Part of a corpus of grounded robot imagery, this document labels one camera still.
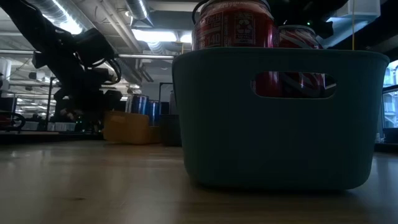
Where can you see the black aluminium table frame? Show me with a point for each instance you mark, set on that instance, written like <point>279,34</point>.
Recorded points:
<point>46,137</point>

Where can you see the silver ceiling duct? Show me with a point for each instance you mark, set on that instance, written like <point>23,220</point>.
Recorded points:
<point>138,7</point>
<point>66,23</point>

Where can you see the long ceiling light tube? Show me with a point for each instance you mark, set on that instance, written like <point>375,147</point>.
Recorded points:
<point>146,56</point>

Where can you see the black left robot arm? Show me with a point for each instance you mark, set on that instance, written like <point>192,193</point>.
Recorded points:
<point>37,25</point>

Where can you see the white plastic tray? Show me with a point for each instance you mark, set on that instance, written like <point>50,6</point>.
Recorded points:
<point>63,126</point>

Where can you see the teal plastic bin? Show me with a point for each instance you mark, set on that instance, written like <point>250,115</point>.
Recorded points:
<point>280,140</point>

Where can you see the red Coca-Cola can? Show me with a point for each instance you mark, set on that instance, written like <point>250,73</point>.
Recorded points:
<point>298,39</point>
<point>233,28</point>

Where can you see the yellow plastic bin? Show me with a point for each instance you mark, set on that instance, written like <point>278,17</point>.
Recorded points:
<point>124,129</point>

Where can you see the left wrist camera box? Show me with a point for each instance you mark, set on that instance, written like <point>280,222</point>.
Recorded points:
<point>93,46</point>

